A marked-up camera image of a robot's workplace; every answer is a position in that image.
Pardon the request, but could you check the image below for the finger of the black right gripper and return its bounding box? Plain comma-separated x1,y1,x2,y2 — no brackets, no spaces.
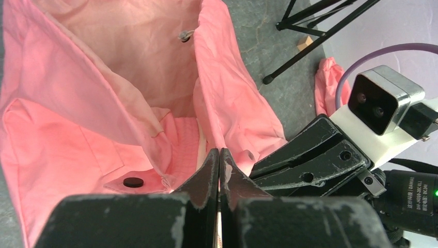
255,139,371,196
249,114,344,178

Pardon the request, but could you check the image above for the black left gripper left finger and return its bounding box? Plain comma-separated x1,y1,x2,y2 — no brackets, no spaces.
36,149,220,247

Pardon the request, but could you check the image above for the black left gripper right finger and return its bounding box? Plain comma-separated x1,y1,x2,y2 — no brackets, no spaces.
219,148,392,247

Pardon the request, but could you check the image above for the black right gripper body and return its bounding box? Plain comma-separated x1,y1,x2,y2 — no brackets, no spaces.
337,167,437,247

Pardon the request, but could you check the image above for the pink zip-up jacket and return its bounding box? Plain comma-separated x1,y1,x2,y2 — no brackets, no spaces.
0,0,352,248

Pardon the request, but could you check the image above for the small wooden block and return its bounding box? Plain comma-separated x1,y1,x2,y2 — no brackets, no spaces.
296,36,313,52

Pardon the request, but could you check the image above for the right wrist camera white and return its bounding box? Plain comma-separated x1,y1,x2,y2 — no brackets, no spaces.
330,65,437,167

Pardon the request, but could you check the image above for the black camera tripod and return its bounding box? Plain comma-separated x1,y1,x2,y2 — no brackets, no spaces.
262,0,381,85

